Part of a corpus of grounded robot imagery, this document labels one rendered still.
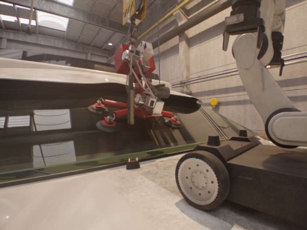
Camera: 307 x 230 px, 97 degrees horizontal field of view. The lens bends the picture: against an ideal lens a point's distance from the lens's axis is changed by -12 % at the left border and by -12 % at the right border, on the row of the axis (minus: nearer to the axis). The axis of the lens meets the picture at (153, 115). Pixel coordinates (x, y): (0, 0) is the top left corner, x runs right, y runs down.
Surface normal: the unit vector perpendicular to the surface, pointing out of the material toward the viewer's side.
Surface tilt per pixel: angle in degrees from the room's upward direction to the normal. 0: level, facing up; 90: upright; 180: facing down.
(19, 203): 38
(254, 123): 90
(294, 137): 90
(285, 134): 90
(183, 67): 90
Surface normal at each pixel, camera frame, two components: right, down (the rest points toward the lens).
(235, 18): -0.72, 0.48
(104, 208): -0.11, -0.99
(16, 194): 0.29, -0.80
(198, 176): -0.76, 0.00
